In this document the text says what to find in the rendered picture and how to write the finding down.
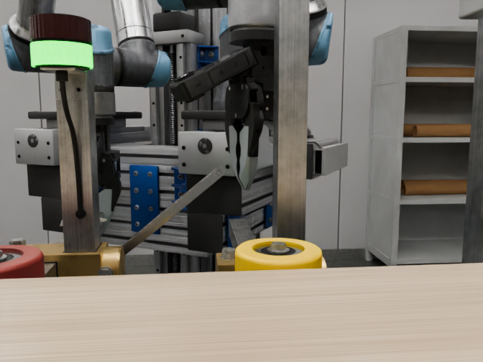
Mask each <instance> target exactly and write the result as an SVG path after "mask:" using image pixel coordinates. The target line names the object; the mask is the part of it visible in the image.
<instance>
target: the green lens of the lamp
mask: <svg viewBox="0 0 483 362"><path fill-rule="evenodd" d="M30 53H31V65H32V67H34V68H35V66H36V65H79V66H85V67H89V68H90V69H93V48H92V46H91V45H87V44H83V43H79V42H65V41H38V42H31V43H30Z"/></svg>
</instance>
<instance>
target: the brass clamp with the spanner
mask: <svg viewBox="0 0 483 362"><path fill-rule="evenodd" d="M26 246H33V247H36V248H38V249H40V250H41V251H42V252H43V254H44V264H49V263H56V272H57V277H89V276H111V275H124V274H125V256H124V249H123V248H122V247H121V246H109V244H108V243H107V242H101V244H100V245H99V247H98V248H97V249H96V251H80V252H64V244H63V243H43V244H26Z"/></svg>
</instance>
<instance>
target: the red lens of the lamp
mask: <svg viewBox="0 0 483 362"><path fill-rule="evenodd" d="M39 38H64V39H73V40H82V41H86V42H89V43H90V44H91V45H92V31H91V21H90V20H89V19H85V18H83V17H76V16H71V15H64V14H36V15H32V16H30V17H29V40H30V42H32V40H34V39H39Z"/></svg>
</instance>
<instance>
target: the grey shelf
mask: <svg viewBox="0 0 483 362"><path fill-rule="evenodd" d="M477 30H478V27H463V26H426V25H401V26H399V27H397V28H394V29H392V30H390V31H388V32H385V33H384V34H381V35H379V36H376V37H374V40H373V59H372V97H371V116H370V135H369V171H368V191H367V228H366V247H365V259H366V260H367V261H372V254H374V255H375V256H376V257H377V258H378V259H380V260H381V261H383V262H384V263H385V264H386V265H388V266H397V264H435V263H459V262H461V261H462V251H463V240H464V219H465V208H466V194H450V195H402V193H401V191H400V188H401V180H467V177H468V166H469V145H470V137H413V136H403V129H404V124H471V123H472V103H473V92H474V78H450V77H406V69H407V67H427V68H475V61H476V50H477Z"/></svg>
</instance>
